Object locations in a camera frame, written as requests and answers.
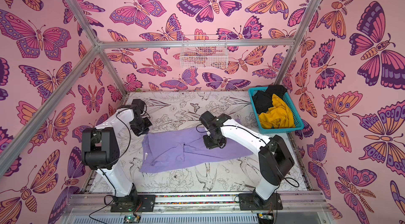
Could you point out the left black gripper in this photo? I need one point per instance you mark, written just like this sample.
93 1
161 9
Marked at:
140 132

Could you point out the lavender purple t-shirt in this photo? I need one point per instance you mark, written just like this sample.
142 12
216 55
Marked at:
173 150

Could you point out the black t-shirt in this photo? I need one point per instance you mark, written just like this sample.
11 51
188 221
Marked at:
263 100

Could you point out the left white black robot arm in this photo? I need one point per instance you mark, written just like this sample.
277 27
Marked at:
100 148

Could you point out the white wire wall basket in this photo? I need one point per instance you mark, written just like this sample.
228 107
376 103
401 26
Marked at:
205 57

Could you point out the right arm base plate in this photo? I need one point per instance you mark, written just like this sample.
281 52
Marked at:
252 202

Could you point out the teal plastic laundry basket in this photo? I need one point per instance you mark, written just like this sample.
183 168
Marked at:
286 98

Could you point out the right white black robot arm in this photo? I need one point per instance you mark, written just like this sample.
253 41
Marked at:
275 158

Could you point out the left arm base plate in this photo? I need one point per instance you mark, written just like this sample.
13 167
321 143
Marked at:
133 203

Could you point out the aluminium frame horizontal bar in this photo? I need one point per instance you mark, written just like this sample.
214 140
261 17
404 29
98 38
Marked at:
195 43

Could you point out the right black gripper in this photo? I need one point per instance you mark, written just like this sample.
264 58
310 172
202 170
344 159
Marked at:
212 141

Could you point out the mustard yellow t-shirt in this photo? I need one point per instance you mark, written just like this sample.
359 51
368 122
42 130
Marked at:
279 116

